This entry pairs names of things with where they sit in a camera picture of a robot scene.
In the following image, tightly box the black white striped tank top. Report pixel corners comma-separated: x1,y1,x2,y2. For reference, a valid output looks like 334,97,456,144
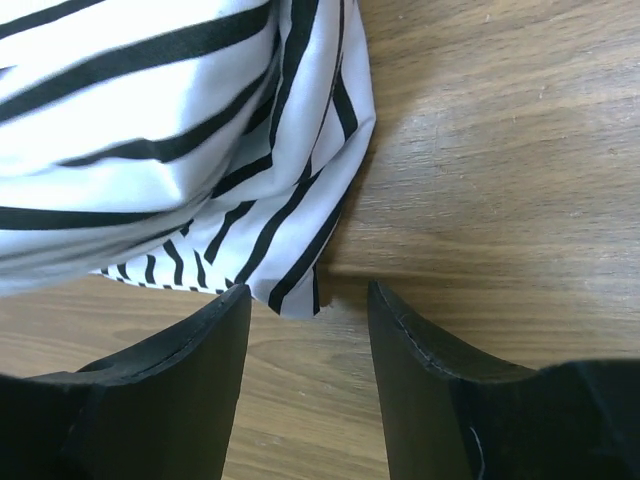
1,0,376,318

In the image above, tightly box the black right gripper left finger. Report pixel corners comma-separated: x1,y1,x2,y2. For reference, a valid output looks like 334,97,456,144
1,286,251,480

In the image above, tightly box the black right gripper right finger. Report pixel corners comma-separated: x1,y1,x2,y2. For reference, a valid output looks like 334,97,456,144
367,282,639,479

